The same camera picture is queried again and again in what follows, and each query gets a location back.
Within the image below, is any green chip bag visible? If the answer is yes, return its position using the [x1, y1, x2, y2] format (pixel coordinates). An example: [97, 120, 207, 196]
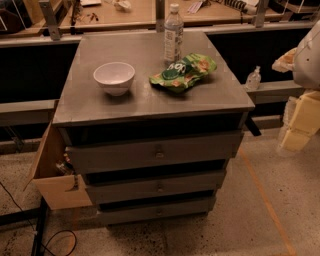
[149, 53, 217, 93]

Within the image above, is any clear plastic water bottle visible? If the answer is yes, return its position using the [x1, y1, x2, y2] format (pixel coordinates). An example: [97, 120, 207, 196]
[164, 3, 184, 64]

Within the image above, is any grey drawer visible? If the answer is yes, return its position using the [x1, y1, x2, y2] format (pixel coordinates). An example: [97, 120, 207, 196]
[66, 130, 243, 174]
[97, 196, 216, 225]
[86, 169, 226, 204]

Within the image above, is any top grey drawer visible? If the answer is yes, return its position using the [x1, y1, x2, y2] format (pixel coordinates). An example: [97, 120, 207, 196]
[66, 130, 243, 174]

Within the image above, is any small clear sanitizer bottle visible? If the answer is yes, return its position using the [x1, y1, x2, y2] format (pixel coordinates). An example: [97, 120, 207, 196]
[245, 66, 261, 90]

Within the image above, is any open cardboard box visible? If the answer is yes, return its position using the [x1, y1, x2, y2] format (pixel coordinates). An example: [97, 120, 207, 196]
[23, 99, 94, 211]

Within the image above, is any grey drawer cabinet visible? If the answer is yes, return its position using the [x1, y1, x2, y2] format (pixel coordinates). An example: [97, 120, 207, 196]
[53, 32, 254, 212]

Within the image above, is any white ceramic bowl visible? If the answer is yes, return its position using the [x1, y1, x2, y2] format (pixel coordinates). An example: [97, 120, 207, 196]
[93, 62, 135, 96]

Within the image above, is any middle grey drawer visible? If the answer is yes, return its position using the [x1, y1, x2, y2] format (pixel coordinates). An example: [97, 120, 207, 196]
[86, 169, 226, 204]

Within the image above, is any black metal stand leg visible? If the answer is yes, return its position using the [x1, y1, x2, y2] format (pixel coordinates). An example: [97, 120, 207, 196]
[31, 198, 48, 256]

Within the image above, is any crumpled white paper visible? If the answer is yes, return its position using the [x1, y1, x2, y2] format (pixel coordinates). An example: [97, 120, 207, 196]
[113, 0, 132, 12]

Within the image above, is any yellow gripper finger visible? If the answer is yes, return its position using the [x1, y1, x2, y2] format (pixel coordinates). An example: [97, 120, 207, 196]
[279, 90, 320, 152]

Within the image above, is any bottom grey drawer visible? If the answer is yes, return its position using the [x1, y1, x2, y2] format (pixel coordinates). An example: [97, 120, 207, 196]
[97, 196, 216, 225]

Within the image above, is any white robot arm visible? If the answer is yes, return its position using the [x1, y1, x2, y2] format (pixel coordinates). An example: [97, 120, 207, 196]
[280, 21, 320, 152]

